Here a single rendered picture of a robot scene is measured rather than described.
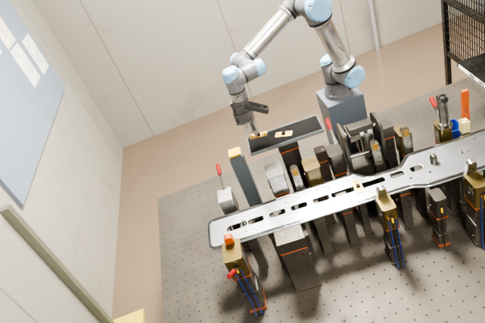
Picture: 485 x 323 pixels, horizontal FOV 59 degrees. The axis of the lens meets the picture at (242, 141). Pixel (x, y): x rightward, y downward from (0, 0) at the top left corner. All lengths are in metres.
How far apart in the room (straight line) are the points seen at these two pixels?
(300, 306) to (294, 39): 3.31
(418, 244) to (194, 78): 3.22
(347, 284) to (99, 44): 3.41
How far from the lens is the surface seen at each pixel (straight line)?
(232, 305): 2.13
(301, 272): 1.96
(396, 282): 2.02
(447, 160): 2.06
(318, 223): 1.99
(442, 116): 2.13
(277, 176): 1.98
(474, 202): 1.94
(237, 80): 1.89
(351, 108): 2.40
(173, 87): 4.75
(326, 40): 2.08
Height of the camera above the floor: 2.37
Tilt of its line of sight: 34 degrees down
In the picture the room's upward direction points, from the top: 22 degrees counter-clockwise
